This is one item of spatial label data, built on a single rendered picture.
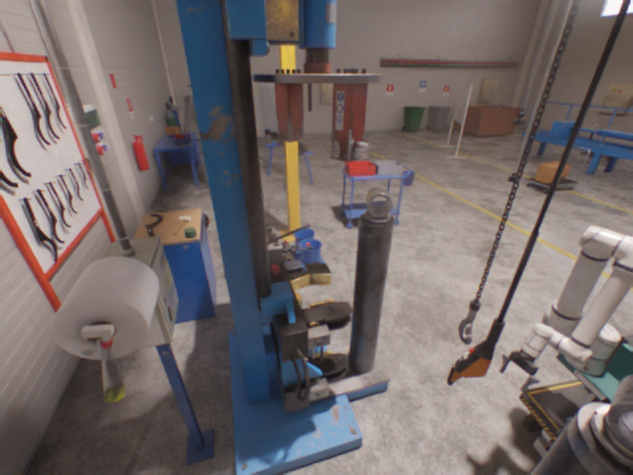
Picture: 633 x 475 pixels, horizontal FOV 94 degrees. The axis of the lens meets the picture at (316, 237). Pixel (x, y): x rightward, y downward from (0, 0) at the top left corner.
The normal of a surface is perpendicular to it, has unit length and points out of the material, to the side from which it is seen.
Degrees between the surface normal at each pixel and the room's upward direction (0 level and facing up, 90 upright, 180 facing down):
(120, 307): 90
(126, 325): 90
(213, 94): 90
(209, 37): 90
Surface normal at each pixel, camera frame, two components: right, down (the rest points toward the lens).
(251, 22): 0.29, 0.47
